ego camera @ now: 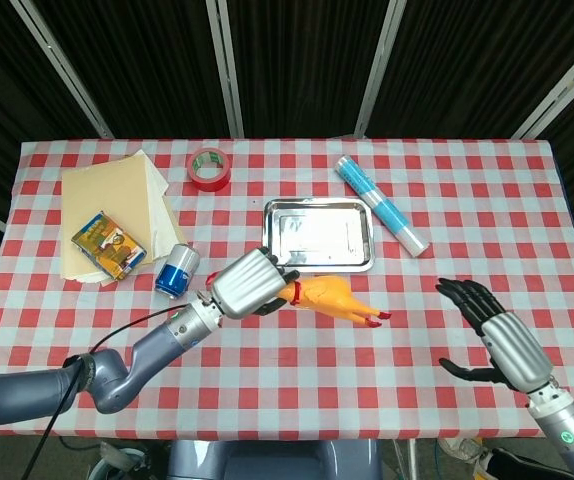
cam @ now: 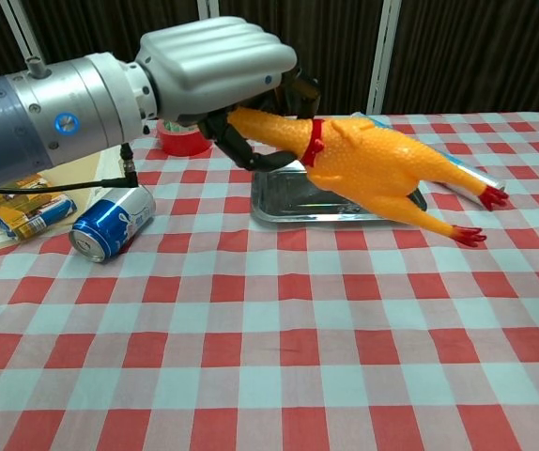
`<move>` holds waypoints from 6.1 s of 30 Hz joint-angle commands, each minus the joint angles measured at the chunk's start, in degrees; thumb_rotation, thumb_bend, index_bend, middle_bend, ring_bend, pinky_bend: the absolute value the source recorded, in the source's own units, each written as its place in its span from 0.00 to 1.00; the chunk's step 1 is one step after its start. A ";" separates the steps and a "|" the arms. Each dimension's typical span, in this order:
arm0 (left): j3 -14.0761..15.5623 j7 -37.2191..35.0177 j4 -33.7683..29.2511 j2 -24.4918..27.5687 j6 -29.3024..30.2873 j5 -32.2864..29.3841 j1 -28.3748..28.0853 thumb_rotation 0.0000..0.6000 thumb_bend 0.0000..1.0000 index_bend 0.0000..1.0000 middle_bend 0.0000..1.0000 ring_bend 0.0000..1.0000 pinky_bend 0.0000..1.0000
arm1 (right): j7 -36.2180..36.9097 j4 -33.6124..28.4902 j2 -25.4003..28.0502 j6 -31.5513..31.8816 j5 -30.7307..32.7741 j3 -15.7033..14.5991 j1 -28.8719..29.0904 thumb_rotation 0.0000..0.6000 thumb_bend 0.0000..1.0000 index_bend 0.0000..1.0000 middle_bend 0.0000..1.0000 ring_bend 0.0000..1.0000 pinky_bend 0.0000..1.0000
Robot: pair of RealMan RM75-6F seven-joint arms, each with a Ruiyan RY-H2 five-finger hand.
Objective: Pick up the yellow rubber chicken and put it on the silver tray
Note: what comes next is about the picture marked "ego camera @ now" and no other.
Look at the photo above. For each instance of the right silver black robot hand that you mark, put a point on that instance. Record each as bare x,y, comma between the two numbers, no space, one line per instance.
517,350

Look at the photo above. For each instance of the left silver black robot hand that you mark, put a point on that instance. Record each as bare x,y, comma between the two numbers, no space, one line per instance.
247,285

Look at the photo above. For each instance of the yellow rubber chicken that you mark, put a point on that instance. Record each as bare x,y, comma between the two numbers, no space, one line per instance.
327,295

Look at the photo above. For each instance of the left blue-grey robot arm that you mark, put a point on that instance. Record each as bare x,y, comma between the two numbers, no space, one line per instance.
17,390

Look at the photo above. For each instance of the stainless steel rectangular tray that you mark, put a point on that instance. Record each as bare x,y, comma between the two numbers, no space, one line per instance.
317,235

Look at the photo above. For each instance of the blue and silver drink can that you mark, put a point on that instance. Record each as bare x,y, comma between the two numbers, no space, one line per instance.
177,270

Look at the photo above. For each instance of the red adhesive tape roll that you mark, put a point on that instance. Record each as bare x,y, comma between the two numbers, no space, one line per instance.
209,180

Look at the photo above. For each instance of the black shoe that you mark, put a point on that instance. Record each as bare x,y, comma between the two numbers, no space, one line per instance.
512,465

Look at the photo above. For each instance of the red white checkered tablecloth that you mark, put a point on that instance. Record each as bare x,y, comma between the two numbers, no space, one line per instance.
317,380

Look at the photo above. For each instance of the colourful printed snack packet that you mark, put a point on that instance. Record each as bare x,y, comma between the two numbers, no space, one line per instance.
109,247

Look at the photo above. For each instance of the cling film roll blue label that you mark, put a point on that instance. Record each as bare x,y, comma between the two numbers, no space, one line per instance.
382,205

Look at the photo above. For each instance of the stack of beige paper sheets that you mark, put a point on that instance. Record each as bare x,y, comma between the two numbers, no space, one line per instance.
107,190

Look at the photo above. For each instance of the blue-grey robot torso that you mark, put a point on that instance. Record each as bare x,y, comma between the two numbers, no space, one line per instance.
267,460

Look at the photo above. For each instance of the white plastic bucket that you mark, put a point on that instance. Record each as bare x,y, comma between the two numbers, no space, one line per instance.
117,465

